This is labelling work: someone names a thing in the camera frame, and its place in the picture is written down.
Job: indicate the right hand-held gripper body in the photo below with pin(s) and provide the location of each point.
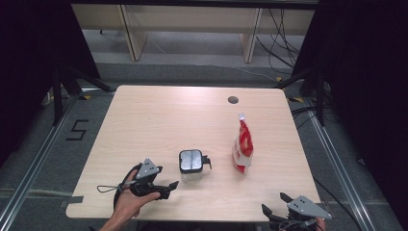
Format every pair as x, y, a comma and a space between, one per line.
308, 208

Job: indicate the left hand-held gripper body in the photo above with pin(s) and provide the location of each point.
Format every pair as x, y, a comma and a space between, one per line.
147, 169

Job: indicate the red and white plastic bag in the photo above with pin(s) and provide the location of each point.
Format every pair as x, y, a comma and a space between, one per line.
245, 144

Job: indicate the person's right hand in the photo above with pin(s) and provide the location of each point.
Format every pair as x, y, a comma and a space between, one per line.
320, 224

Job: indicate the person's left hand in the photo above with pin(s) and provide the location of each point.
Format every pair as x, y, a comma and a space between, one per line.
128, 203

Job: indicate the grey tape strip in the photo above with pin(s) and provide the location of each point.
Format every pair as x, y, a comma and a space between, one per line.
75, 200

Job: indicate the yellow black tape piece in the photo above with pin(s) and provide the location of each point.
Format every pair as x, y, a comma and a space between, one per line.
85, 97
279, 78
295, 99

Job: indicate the black metal stand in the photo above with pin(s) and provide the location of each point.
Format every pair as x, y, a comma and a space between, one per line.
57, 96
319, 102

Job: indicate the grey table grommet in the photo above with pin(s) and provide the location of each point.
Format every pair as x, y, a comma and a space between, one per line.
233, 99

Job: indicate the light wooden desk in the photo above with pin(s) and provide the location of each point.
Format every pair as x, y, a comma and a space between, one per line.
192, 17

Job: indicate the black curtain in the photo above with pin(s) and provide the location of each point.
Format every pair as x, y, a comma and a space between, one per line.
369, 64
25, 48

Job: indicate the aluminium floor rail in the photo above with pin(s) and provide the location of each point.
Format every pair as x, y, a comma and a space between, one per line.
41, 150
344, 179

